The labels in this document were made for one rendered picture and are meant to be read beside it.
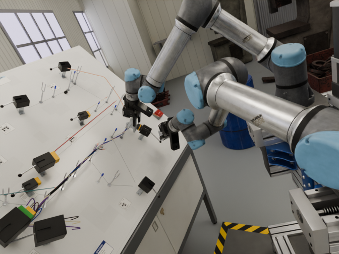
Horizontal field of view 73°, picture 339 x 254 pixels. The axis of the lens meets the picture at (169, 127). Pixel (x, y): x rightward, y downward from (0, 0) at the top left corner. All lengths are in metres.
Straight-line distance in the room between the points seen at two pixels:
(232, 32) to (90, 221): 1.00
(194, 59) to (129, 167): 6.10
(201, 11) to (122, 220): 0.93
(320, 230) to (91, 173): 0.92
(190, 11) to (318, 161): 0.65
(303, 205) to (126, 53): 5.54
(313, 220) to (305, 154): 0.22
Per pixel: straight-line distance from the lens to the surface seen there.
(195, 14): 0.92
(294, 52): 0.99
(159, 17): 7.06
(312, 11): 4.45
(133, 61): 5.93
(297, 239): 1.77
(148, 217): 1.20
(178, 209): 1.54
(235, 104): 0.62
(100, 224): 1.11
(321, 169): 0.50
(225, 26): 1.06
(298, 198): 0.72
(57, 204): 1.10
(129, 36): 5.86
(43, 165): 1.04
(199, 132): 1.07
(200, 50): 7.11
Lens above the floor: 1.64
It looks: 24 degrees down
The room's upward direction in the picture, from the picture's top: 21 degrees counter-clockwise
